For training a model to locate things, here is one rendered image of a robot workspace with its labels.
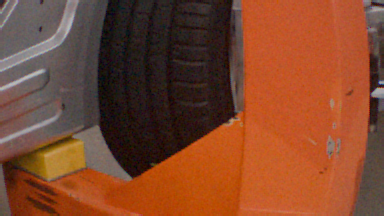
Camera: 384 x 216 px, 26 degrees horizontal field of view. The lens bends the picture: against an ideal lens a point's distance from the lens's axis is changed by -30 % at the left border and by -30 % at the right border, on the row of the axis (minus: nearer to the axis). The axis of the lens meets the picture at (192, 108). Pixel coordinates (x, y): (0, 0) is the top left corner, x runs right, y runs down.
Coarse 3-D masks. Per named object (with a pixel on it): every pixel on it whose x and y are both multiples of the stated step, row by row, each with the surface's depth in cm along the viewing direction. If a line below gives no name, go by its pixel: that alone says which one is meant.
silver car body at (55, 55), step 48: (0, 0) 138; (48, 0) 150; (96, 0) 160; (0, 48) 139; (48, 48) 151; (96, 48) 163; (0, 96) 138; (48, 96) 153; (0, 144) 140; (48, 144) 156
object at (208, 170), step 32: (224, 128) 135; (192, 160) 138; (224, 160) 136; (32, 192) 157; (64, 192) 152; (96, 192) 154; (128, 192) 146; (160, 192) 142; (192, 192) 139; (224, 192) 137
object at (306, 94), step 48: (288, 0) 122; (336, 0) 118; (288, 48) 125; (336, 48) 120; (288, 96) 126; (336, 96) 121; (288, 144) 127; (336, 144) 123; (240, 192) 133; (288, 192) 129; (336, 192) 127
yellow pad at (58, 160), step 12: (60, 144) 161; (72, 144) 162; (24, 156) 158; (36, 156) 156; (48, 156) 155; (60, 156) 158; (72, 156) 162; (84, 156) 165; (24, 168) 159; (36, 168) 157; (48, 168) 155; (60, 168) 159; (72, 168) 162; (84, 168) 165; (48, 180) 155
